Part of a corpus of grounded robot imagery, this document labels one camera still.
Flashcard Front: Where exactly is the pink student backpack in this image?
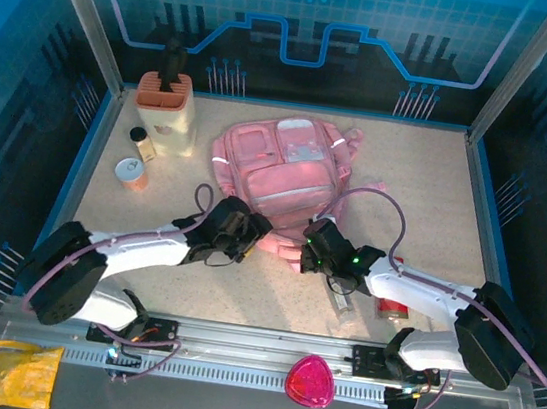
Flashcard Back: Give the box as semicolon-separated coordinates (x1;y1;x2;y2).
196;105;395;283

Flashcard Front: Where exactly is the red carton box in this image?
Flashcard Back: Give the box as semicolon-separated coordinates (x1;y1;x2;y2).
372;253;418;324

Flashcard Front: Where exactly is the yellow plastic snack bag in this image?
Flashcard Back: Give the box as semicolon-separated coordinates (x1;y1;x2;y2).
0;338;65;409

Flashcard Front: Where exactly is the clear plastic pen case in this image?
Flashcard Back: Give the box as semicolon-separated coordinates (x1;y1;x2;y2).
320;276;363;328

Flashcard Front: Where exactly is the small beige bottle black cap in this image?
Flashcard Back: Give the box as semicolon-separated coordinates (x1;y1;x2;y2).
125;124;160;165

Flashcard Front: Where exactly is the cream knife block orange top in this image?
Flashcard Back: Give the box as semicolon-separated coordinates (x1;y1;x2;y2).
127;68;205;161

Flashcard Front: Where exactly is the magenta triangular plastic object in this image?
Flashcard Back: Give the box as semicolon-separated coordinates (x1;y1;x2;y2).
282;351;338;409

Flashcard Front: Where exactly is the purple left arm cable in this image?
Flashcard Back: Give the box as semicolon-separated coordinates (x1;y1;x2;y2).
12;161;217;390

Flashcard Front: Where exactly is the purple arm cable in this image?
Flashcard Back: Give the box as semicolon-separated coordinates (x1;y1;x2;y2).
290;179;547;409
12;161;217;390

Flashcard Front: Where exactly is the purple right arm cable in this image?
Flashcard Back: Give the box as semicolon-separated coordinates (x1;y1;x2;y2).
290;179;547;409

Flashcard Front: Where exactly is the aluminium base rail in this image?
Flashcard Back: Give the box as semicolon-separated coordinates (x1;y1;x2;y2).
0;292;536;409

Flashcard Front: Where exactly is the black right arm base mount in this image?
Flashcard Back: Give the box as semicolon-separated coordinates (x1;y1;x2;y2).
349;343;444;389

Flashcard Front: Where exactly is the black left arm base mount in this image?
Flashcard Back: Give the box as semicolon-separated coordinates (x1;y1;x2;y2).
85;308;179;354

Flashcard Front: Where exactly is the white slotted cable duct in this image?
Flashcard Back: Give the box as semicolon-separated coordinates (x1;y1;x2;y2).
58;345;394;408

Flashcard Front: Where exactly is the black knife handle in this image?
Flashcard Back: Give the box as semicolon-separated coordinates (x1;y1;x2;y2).
156;37;190;96

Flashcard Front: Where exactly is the aluminium frame post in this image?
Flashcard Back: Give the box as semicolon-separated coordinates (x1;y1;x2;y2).
465;0;547;154
21;0;139;98

